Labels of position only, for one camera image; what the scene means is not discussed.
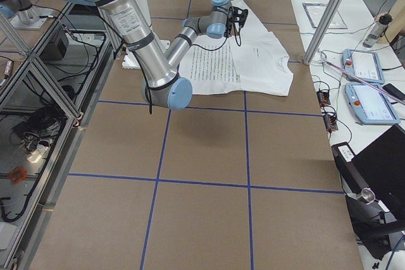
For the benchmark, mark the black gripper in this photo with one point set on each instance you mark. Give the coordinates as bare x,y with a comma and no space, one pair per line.
228,27

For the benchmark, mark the white long-sleeve printed shirt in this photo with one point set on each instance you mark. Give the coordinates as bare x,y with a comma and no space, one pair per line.
220,66

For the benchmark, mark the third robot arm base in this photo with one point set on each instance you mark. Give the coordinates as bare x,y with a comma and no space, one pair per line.
23,15

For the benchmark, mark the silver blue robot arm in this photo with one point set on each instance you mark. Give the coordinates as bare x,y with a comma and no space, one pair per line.
163,86

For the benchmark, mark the clear bag with black border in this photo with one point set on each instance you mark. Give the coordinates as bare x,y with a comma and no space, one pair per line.
315,11

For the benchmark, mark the upper blue teach pendant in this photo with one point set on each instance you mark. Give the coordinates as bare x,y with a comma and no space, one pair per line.
363,64

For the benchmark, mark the blue teach pendant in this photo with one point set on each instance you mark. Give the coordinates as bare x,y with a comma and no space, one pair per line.
363,64
369,106

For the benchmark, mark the clear water bottle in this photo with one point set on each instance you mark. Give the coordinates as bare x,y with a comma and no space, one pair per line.
378,30

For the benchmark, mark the lower blue teach pendant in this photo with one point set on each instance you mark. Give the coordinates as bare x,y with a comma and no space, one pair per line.
369,106

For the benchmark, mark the black smartphone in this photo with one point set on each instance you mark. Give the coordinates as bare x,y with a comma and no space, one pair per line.
394,91

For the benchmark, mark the black laptop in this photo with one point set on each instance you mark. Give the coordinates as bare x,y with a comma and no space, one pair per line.
379,166

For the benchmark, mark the aluminium frame post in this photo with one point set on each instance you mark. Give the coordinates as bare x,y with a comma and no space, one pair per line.
321,30

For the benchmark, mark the aluminium table frame rail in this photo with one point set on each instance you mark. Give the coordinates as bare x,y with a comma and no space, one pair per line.
50,80

